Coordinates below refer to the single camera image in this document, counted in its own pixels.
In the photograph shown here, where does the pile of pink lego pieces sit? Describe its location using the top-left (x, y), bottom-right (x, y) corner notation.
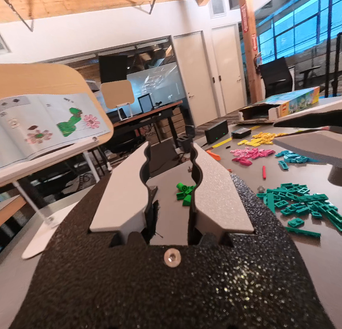
top-left (230, 148), bottom-right (276, 166)

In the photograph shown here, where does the pile of teal lego pieces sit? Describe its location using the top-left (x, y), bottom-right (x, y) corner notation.
top-left (256, 183), bottom-right (342, 238)

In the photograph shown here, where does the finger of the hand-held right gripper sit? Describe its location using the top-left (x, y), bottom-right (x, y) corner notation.
top-left (272, 130), bottom-right (342, 167)
top-left (273, 102), bottom-right (342, 128)

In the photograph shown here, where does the wooden top office desk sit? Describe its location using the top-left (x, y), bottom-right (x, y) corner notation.
top-left (113, 99), bottom-right (184, 148)

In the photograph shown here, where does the small black slotted box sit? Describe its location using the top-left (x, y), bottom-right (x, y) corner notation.
top-left (176, 136), bottom-right (193, 154)

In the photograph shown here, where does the wooden booklet stand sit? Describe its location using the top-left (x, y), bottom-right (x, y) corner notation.
top-left (0, 63), bottom-right (114, 260)

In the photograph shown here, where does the lego set box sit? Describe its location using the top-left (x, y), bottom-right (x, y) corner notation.
top-left (238, 86), bottom-right (320, 121)

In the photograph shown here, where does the pile of light blue lego pieces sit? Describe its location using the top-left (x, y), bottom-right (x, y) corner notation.
top-left (275, 150), bottom-right (319, 171)

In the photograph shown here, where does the small framed tablet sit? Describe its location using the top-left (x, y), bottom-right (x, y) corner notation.
top-left (138, 93), bottom-right (153, 114)

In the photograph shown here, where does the black wall screen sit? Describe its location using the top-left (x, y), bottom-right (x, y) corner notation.
top-left (99, 55), bottom-right (128, 84)

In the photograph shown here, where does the lego instruction booklet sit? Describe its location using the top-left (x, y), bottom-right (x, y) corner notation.
top-left (0, 93), bottom-right (111, 170)

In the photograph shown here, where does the small wooden stand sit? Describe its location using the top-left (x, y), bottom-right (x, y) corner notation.
top-left (100, 80), bottom-right (135, 122)

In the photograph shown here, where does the wooden support post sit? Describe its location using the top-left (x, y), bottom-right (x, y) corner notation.
top-left (237, 0), bottom-right (263, 103)

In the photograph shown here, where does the pile of yellow lego pieces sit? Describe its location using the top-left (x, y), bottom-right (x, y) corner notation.
top-left (237, 131), bottom-right (289, 148)

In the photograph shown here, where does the black high-back chair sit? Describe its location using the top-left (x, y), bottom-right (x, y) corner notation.
top-left (259, 57), bottom-right (295, 99)

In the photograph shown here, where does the pile of green lego pieces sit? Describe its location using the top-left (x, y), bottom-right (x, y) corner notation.
top-left (175, 183), bottom-right (197, 207)

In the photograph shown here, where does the white door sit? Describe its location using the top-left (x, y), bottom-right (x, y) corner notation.
top-left (211, 23), bottom-right (247, 114)
top-left (173, 31), bottom-right (219, 119)

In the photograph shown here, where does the small flat black device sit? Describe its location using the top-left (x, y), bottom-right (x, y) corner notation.
top-left (231, 127), bottom-right (252, 139)

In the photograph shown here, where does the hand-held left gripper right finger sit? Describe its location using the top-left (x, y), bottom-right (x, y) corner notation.
top-left (189, 142), bottom-right (255, 243)

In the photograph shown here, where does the black charger box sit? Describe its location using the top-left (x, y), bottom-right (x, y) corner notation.
top-left (205, 120), bottom-right (229, 144)

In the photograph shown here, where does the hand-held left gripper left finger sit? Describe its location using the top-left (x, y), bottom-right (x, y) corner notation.
top-left (89, 141), bottom-right (159, 236)

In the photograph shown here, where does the large glass window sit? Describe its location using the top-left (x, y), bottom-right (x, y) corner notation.
top-left (254, 0), bottom-right (342, 65)

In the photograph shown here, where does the stack of cardboard boxes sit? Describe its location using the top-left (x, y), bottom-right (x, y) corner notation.
top-left (146, 109), bottom-right (187, 145)

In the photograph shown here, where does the round black side table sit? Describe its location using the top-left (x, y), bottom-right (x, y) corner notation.
top-left (299, 65), bottom-right (322, 91)

